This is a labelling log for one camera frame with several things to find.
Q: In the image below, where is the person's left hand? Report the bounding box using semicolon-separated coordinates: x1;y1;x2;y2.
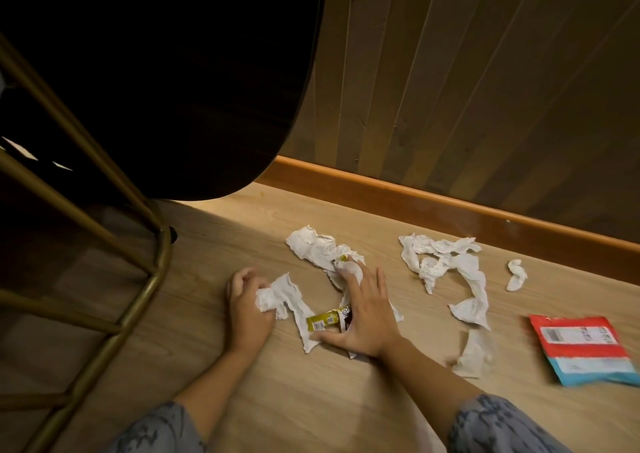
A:
225;267;277;356

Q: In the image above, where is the person's right hand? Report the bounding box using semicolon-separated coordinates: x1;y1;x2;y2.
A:
309;261;404;360

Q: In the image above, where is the long white tissue strip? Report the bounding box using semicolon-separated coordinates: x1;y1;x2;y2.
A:
255;273;322;354

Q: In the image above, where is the wide white tissue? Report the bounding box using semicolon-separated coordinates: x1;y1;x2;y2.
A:
285;226;405;324

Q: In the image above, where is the person's left forearm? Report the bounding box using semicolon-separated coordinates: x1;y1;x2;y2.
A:
172;345;268;436

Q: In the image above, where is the person's right forearm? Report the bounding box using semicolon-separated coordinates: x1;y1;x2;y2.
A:
382;337;488;431

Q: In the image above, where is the yellow snack wrapper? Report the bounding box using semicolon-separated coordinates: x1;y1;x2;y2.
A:
305;307;354;334

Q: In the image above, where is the large torn white tissue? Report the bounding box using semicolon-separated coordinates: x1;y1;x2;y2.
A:
398;234;492;330

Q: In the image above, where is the wooden baseboard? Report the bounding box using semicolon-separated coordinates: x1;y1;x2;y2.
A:
254;155;640;272

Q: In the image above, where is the flat white tissue piece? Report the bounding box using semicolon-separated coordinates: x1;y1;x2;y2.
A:
452;328;497;379

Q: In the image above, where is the small white tissue scrap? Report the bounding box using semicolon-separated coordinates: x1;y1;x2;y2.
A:
506;259;529;293

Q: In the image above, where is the grey patterned sleeve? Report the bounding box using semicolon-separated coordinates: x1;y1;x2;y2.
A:
102;401;208;453
445;394;576;453

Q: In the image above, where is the red and blue packet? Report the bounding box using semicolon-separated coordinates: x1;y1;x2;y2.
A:
529;315;640;387

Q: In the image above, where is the gold metal table frame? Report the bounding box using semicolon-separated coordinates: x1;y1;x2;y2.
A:
0;33;179;453

